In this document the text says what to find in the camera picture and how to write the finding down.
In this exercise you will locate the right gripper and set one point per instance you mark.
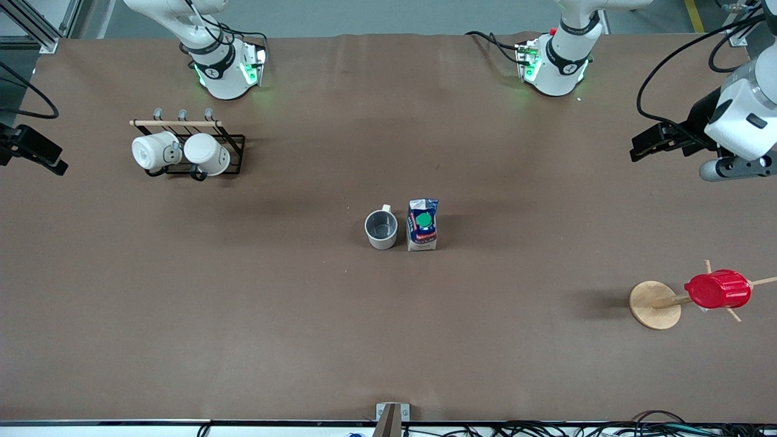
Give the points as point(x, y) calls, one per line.
point(13, 143)

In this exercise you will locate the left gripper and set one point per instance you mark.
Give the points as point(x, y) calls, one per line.
point(702, 119)

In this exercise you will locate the blue white milk carton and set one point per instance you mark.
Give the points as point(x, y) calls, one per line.
point(422, 240)

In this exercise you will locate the grey ribbed HOME mug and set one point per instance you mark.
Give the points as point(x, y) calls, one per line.
point(381, 241)

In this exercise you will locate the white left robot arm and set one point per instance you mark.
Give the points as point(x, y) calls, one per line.
point(561, 70)

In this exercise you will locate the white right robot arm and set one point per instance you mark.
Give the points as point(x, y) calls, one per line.
point(221, 82)

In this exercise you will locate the red plastic cup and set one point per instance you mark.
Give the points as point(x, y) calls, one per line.
point(719, 290)

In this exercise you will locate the white ribbed mug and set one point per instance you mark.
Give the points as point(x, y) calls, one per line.
point(206, 152)
point(152, 152)

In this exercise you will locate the wooden mug tree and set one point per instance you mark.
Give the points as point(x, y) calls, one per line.
point(654, 304)

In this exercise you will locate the silver table edge bracket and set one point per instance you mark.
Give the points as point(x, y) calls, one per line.
point(403, 411)

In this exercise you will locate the brown post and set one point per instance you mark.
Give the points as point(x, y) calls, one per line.
point(388, 423)

